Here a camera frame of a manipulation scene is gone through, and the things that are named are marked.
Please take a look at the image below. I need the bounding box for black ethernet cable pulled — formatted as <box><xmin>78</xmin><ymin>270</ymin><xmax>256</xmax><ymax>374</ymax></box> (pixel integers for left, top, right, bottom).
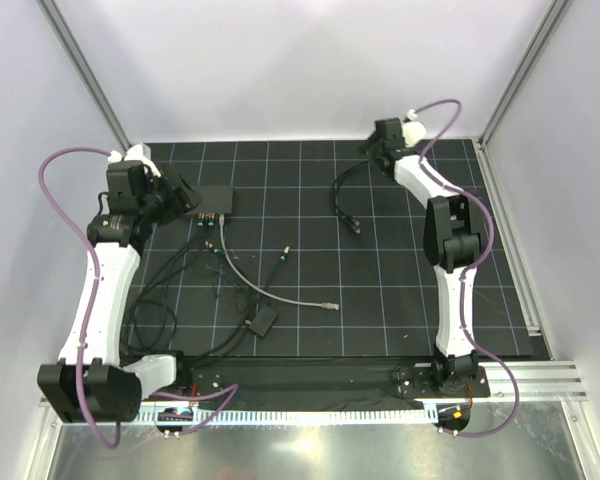
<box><xmin>330</xmin><ymin>160</ymin><xmax>369</xmax><ymax>234</ymax></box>

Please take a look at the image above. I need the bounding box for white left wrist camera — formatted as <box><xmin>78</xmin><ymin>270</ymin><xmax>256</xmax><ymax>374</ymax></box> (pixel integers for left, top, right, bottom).
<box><xmin>107</xmin><ymin>143</ymin><xmax>162</xmax><ymax>177</ymax></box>

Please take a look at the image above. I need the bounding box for black network switch box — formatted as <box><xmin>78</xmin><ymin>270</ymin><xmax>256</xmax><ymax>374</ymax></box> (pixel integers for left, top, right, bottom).
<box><xmin>188</xmin><ymin>185</ymin><xmax>234</xmax><ymax>216</ymax></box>

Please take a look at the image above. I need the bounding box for small black adapter box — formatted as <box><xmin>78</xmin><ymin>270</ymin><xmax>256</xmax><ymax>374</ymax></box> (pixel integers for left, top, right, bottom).
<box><xmin>247</xmin><ymin>306</ymin><xmax>278</xmax><ymax>338</ymax></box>

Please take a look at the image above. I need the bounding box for left aluminium corner post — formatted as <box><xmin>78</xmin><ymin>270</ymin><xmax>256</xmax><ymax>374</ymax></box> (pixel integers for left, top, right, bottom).
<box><xmin>36</xmin><ymin>0</ymin><xmax>132</xmax><ymax>150</ymax></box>

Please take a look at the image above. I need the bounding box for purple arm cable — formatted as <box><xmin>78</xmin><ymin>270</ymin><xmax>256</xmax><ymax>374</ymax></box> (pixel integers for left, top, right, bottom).
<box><xmin>414</xmin><ymin>99</ymin><xmax>520</xmax><ymax>439</ymax></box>
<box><xmin>38</xmin><ymin>147</ymin><xmax>239</xmax><ymax>449</ymax></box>

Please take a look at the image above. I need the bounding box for black grid mat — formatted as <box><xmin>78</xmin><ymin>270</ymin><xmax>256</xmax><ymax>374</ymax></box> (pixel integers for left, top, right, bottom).
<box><xmin>72</xmin><ymin>139</ymin><xmax>551</xmax><ymax>359</ymax></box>

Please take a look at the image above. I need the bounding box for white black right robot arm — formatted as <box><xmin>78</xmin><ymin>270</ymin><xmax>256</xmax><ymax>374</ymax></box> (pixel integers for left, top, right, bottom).
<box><xmin>360</xmin><ymin>117</ymin><xmax>487</xmax><ymax>396</ymax></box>

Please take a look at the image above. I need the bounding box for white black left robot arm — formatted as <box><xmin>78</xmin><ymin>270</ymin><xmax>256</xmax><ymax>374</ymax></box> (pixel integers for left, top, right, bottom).
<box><xmin>37</xmin><ymin>160</ymin><xmax>202</xmax><ymax>423</ymax></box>

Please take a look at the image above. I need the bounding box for grey ethernet cable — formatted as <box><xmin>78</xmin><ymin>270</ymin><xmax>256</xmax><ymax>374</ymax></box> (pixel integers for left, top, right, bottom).
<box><xmin>218</xmin><ymin>214</ymin><xmax>341</xmax><ymax>312</ymax></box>

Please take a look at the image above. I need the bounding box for right aluminium corner post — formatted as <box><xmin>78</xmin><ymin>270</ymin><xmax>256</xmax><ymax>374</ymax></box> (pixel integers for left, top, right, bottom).
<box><xmin>479</xmin><ymin>0</ymin><xmax>572</xmax><ymax>149</ymax></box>

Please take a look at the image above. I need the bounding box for white slotted cable duct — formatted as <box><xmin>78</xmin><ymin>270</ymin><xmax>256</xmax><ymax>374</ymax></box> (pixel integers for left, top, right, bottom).
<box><xmin>134</xmin><ymin>403</ymin><xmax>439</xmax><ymax>428</ymax></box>

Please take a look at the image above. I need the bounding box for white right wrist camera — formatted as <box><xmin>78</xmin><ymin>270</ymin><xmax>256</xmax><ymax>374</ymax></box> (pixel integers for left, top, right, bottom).
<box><xmin>402</xmin><ymin>109</ymin><xmax>427</xmax><ymax>148</ymax></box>

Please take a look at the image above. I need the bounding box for black cable bundle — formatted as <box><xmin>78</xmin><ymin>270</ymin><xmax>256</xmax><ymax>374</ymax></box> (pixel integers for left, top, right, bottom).
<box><xmin>122</xmin><ymin>214</ymin><xmax>261</xmax><ymax>361</ymax></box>

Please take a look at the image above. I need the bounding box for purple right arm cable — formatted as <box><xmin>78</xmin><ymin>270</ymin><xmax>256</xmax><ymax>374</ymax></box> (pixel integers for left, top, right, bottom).
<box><xmin>414</xmin><ymin>99</ymin><xmax>520</xmax><ymax>439</ymax></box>

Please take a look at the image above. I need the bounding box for aluminium corner post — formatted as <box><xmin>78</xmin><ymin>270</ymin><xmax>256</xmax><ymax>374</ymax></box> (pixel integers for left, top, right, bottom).
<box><xmin>36</xmin><ymin>0</ymin><xmax>132</xmax><ymax>150</ymax></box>
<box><xmin>479</xmin><ymin>0</ymin><xmax>572</xmax><ymax>149</ymax></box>

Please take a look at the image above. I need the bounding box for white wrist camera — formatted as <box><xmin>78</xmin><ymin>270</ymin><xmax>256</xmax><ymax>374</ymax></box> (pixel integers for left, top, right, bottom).
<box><xmin>402</xmin><ymin>109</ymin><xmax>427</xmax><ymax>148</ymax></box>
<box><xmin>107</xmin><ymin>143</ymin><xmax>162</xmax><ymax>177</ymax></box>

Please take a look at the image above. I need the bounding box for aluminium front frame rail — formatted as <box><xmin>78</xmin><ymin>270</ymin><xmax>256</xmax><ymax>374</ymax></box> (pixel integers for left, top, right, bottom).
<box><xmin>39</xmin><ymin>362</ymin><xmax>589</xmax><ymax>409</ymax></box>

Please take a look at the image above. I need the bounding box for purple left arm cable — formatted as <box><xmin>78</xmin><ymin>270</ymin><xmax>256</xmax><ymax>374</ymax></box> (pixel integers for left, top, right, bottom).
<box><xmin>38</xmin><ymin>147</ymin><xmax>239</xmax><ymax>449</ymax></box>

